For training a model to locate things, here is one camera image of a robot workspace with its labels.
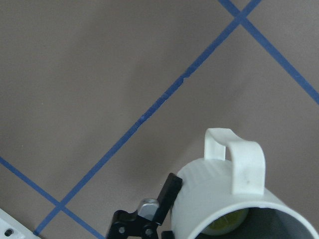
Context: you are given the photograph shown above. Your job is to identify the yellow lemon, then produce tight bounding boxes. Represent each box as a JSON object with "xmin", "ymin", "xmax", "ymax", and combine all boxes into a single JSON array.
[{"xmin": 201, "ymin": 208, "xmax": 249, "ymax": 236}]

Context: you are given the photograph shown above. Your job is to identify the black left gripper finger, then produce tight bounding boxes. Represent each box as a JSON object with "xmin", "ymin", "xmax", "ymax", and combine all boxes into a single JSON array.
[{"xmin": 154, "ymin": 173, "xmax": 182, "ymax": 225}]

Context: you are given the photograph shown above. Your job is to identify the white ribbed mug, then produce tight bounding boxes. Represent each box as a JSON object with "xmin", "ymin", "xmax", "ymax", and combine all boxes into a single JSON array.
[{"xmin": 171, "ymin": 128, "xmax": 319, "ymax": 239}]

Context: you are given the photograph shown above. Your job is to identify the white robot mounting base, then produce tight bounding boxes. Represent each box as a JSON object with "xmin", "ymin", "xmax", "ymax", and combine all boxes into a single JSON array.
[{"xmin": 0, "ymin": 209, "xmax": 40, "ymax": 239}]

